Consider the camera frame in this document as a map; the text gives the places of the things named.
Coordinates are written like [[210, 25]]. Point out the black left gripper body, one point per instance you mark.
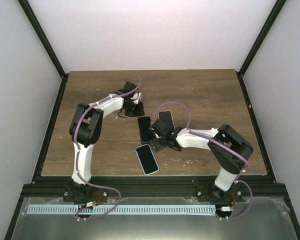
[[132, 111]]

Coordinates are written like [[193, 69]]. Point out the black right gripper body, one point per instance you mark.
[[155, 145]]

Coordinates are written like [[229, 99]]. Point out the light blue phone case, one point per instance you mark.
[[147, 159]]

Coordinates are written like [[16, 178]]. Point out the black phone case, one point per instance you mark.
[[139, 130]]

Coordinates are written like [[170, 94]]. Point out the purple-edged smartphone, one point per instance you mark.
[[146, 159]]

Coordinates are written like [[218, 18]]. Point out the pink phone case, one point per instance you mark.
[[171, 115]]

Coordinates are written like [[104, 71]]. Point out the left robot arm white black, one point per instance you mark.
[[86, 126]]

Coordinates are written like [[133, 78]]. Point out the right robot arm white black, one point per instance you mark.
[[229, 148]]

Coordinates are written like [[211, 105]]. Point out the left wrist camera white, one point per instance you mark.
[[137, 97]]

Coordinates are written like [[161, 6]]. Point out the light blue slotted cable duct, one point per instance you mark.
[[60, 209]]

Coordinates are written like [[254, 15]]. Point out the metal base plate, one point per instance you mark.
[[263, 218]]

